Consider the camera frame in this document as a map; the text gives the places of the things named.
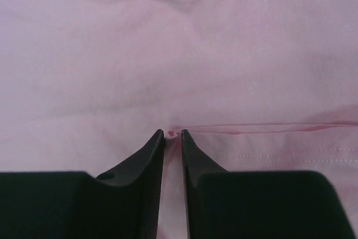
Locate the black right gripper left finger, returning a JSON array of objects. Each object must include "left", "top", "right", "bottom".
[{"left": 1, "top": 130, "right": 164, "bottom": 238}]

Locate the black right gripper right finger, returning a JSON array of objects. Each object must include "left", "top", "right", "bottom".
[{"left": 181, "top": 130, "right": 355, "bottom": 238}]

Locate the pink t shirt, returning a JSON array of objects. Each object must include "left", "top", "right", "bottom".
[{"left": 1, "top": 0, "right": 357, "bottom": 238}]

